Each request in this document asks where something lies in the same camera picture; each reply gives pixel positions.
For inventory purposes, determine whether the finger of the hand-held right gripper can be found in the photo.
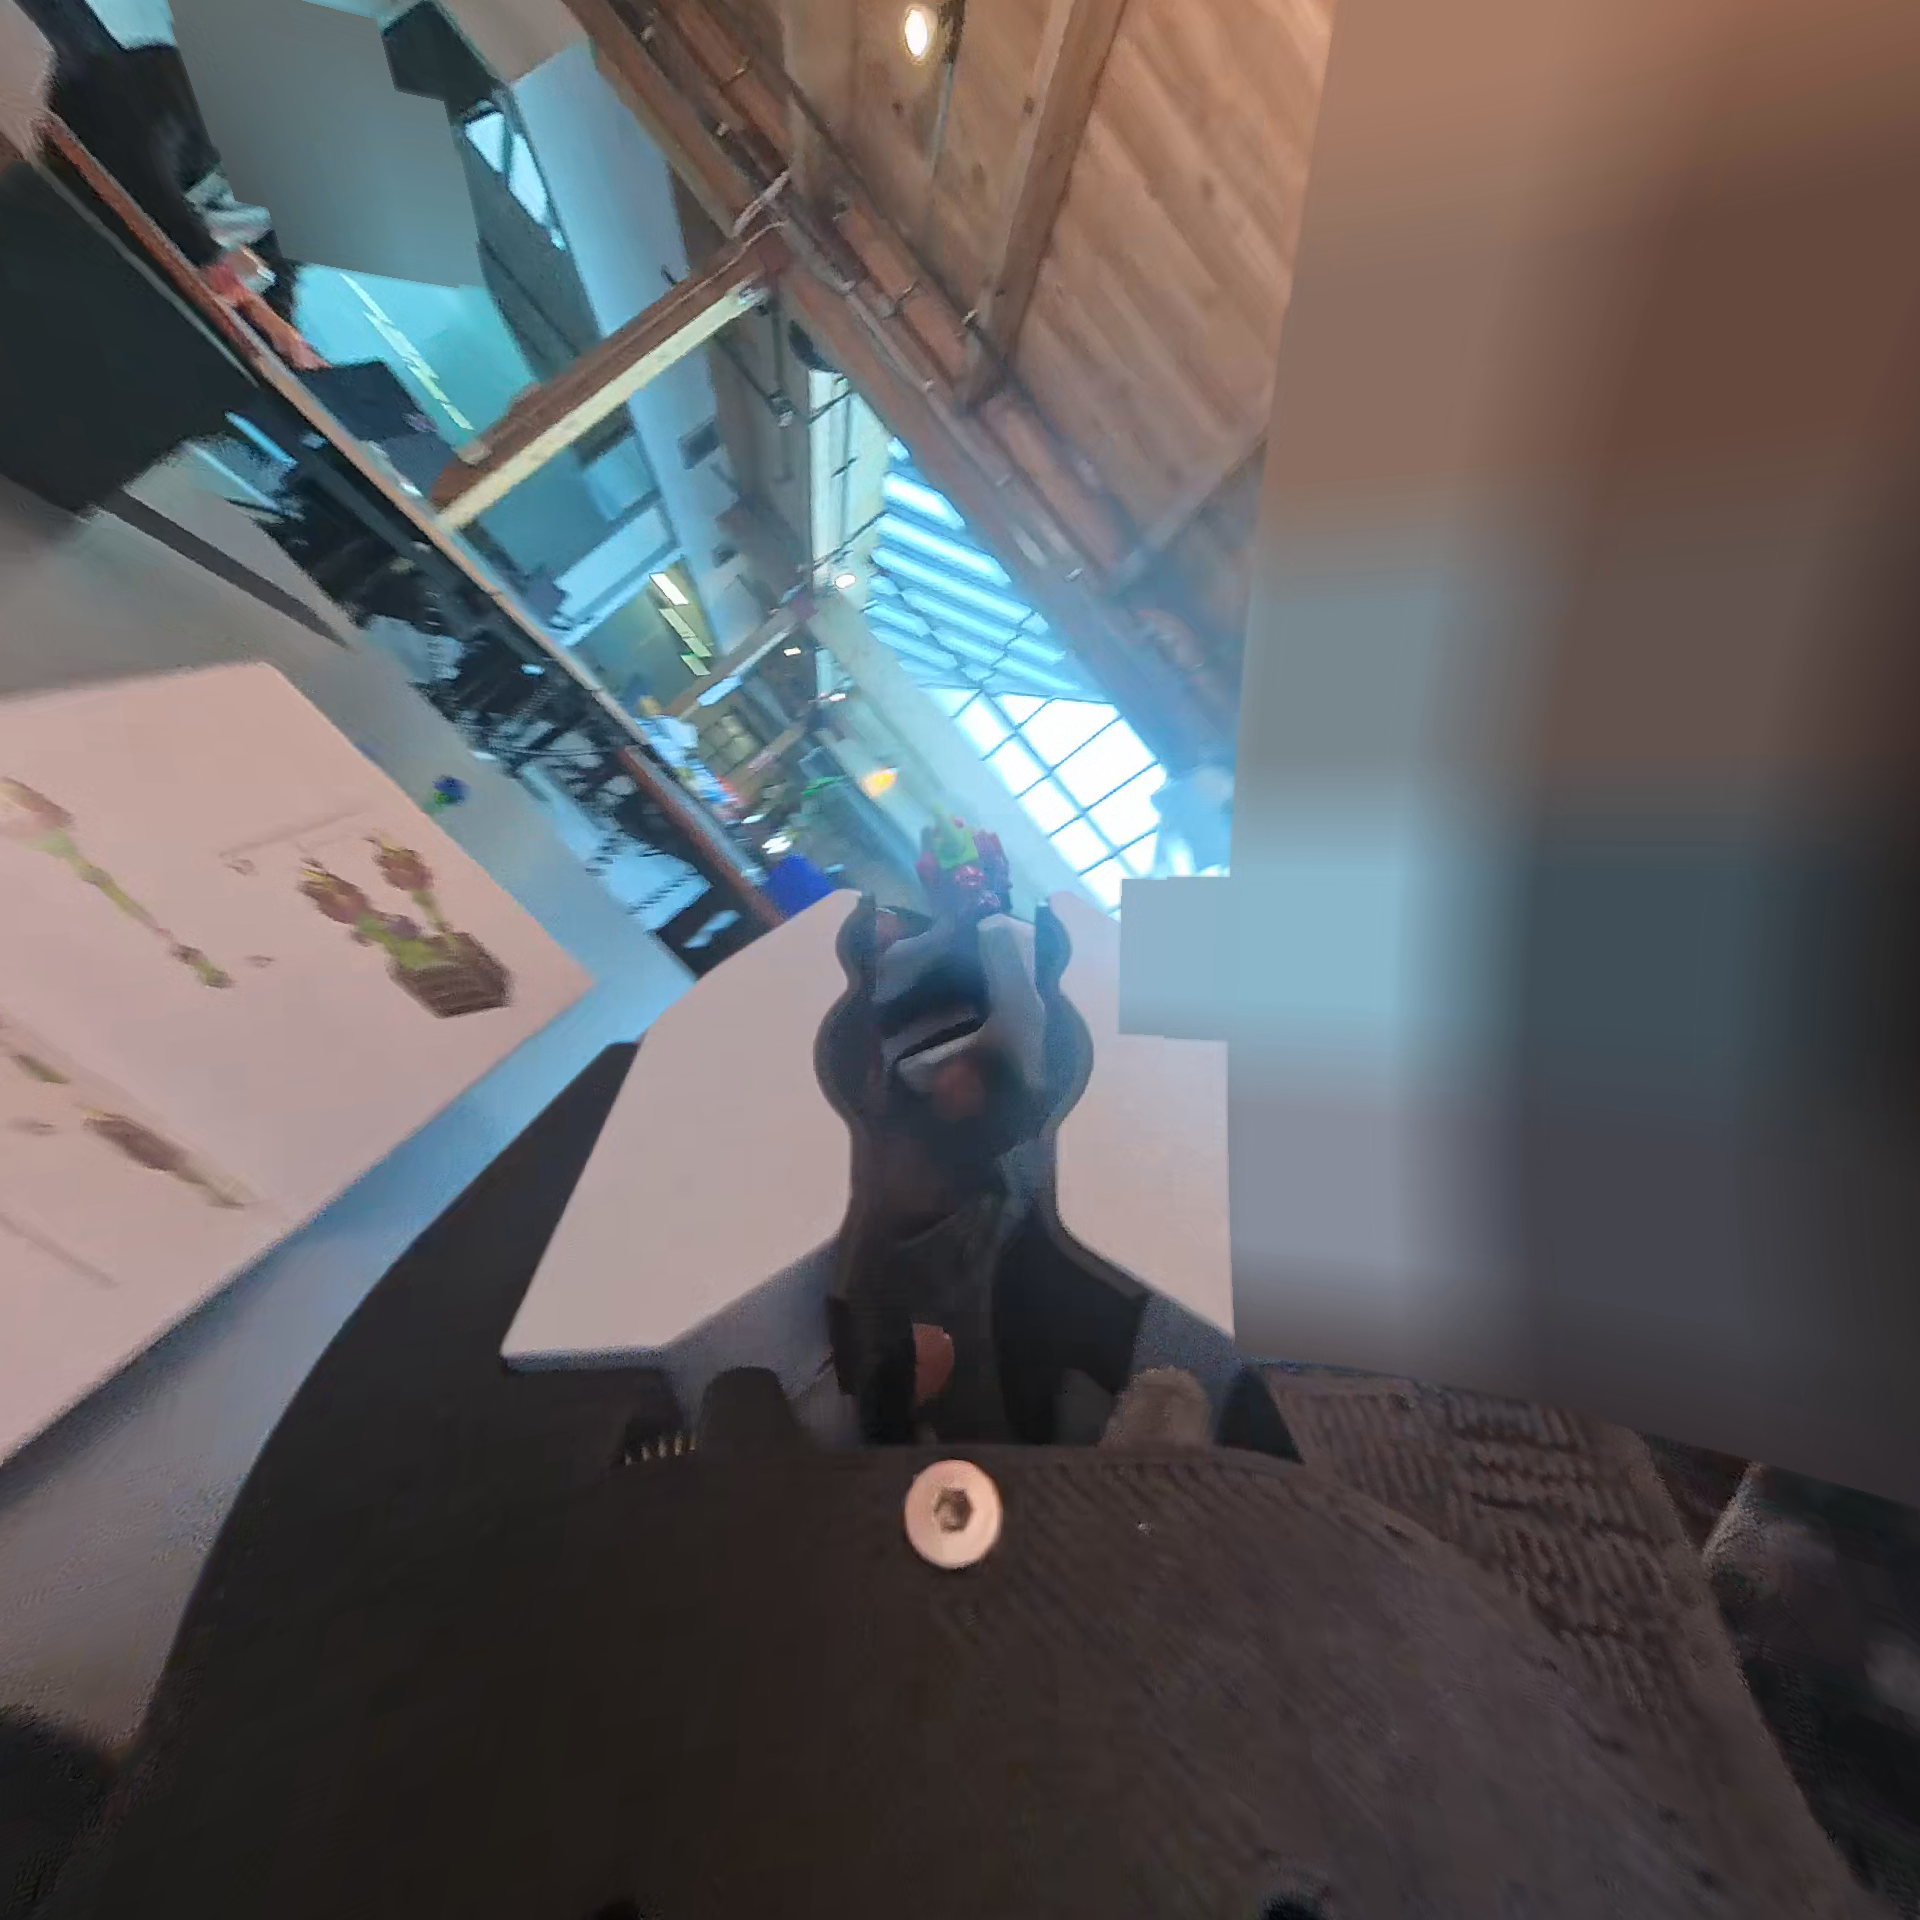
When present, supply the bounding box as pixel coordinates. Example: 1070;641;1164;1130
873;913;991;1074
983;919;1055;1121

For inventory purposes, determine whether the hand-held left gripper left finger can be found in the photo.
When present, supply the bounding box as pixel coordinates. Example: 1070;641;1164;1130
502;892;902;1369

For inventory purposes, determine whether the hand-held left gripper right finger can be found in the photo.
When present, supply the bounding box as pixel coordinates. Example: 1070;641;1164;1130
1030;892;1237;1339

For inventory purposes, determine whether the small purple toy brick flower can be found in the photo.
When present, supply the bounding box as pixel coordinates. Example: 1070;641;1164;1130
915;810;1014;921

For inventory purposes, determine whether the skylight window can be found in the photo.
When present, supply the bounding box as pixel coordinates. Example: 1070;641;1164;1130
861;457;1203;881

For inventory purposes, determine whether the white instruction booklet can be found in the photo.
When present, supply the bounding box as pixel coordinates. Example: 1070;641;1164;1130
0;661;597;1466

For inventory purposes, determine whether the black toy box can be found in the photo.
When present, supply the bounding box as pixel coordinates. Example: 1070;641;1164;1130
0;142;362;650

